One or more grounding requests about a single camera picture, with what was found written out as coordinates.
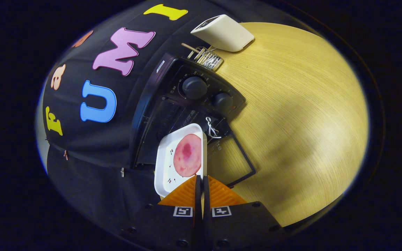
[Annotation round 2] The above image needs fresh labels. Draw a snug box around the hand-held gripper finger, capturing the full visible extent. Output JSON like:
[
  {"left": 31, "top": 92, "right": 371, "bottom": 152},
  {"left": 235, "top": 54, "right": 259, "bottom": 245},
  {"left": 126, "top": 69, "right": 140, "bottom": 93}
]
[
  {"left": 121, "top": 174, "right": 201, "bottom": 251},
  {"left": 203, "top": 175, "right": 285, "bottom": 251}
]

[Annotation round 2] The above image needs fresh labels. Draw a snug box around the pink round food slice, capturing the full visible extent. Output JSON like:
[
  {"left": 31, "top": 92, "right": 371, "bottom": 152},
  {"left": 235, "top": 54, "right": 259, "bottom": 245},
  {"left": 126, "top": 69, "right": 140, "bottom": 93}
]
[{"left": 173, "top": 134, "right": 202, "bottom": 177}]

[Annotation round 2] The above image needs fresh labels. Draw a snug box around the white rectangular plate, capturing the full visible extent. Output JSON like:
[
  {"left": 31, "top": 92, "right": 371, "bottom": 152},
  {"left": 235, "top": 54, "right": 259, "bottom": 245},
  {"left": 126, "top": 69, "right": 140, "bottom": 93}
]
[{"left": 154, "top": 123, "right": 208, "bottom": 198}]

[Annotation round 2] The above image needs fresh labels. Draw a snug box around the black toaster oven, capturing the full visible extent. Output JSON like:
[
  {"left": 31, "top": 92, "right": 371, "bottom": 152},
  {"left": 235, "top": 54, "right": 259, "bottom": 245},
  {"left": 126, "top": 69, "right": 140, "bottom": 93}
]
[{"left": 128, "top": 52, "right": 257, "bottom": 189}]

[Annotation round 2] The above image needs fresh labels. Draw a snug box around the white bread toaster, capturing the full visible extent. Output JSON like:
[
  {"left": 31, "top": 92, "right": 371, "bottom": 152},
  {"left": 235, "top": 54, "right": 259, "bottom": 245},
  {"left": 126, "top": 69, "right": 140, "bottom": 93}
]
[{"left": 190, "top": 14, "right": 255, "bottom": 53}]

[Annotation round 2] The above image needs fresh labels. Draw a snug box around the wooden stick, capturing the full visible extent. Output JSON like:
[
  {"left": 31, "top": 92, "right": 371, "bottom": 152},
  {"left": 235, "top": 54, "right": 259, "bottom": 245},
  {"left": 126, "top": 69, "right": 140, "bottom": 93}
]
[{"left": 181, "top": 43, "right": 201, "bottom": 54}]

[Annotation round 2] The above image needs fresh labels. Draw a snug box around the white string tie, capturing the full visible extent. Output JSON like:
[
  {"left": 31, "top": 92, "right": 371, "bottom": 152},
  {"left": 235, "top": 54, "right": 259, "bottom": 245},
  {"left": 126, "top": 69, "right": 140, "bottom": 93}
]
[{"left": 206, "top": 117, "right": 221, "bottom": 139}]

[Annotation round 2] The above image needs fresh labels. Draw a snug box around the metal wire utensil holder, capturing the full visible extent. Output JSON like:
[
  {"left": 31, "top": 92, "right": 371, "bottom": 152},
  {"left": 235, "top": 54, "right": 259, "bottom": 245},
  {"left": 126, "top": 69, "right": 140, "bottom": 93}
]
[{"left": 187, "top": 46, "right": 224, "bottom": 72}]

